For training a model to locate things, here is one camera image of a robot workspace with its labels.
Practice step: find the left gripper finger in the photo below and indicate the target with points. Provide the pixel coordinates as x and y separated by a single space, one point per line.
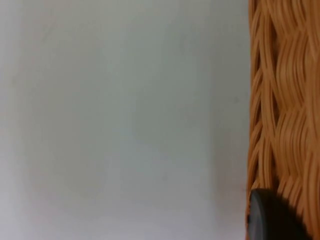
268 220

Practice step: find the pale brown wicker basket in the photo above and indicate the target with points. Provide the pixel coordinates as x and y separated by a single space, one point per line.
287 95

